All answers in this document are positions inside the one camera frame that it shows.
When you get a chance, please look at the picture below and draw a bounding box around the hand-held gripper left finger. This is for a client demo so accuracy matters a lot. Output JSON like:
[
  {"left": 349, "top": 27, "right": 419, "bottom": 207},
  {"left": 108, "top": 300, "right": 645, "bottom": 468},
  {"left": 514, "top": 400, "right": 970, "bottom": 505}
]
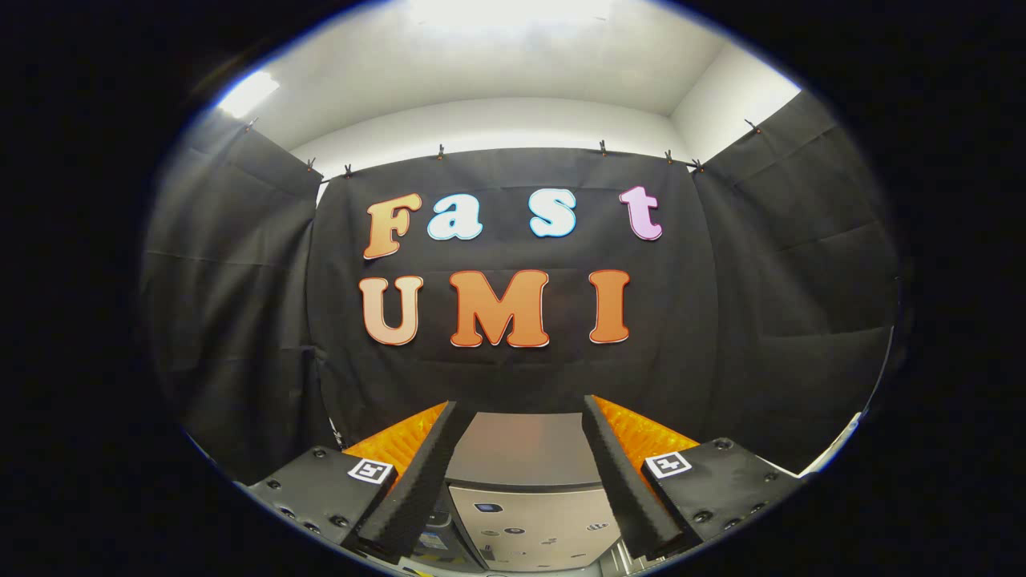
[{"left": 239, "top": 399, "right": 462, "bottom": 563}]

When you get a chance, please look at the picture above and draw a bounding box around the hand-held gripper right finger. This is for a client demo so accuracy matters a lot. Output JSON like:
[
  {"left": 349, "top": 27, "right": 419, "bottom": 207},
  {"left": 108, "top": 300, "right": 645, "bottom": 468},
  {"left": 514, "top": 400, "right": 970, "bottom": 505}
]
[{"left": 581, "top": 393, "right": 806, "bottom": 562}]

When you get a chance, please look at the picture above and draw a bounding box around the grey washing machine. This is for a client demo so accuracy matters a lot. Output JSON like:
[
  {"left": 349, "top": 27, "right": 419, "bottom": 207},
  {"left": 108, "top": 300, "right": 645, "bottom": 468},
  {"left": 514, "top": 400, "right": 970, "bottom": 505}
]
[{"left": 409, "top": 501, "right": 486, "bottom": 575}]

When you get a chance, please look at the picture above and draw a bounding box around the ceiling light panel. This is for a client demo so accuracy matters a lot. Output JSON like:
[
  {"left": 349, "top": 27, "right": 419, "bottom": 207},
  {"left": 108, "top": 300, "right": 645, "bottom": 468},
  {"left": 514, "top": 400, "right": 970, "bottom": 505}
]
[
  {"left": 215, "top": 71, "right": 281, "bottom": 119},
  {"left": 407, "top": 0, "right": 616, "bottom": 31}
]

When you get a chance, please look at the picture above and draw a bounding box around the ribbed metal hose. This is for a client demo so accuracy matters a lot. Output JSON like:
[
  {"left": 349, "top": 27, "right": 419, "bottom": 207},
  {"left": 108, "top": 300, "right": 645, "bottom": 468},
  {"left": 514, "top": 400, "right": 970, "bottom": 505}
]
[{"left": 601, "top": 539, "right": 646, "bottom": 575}]

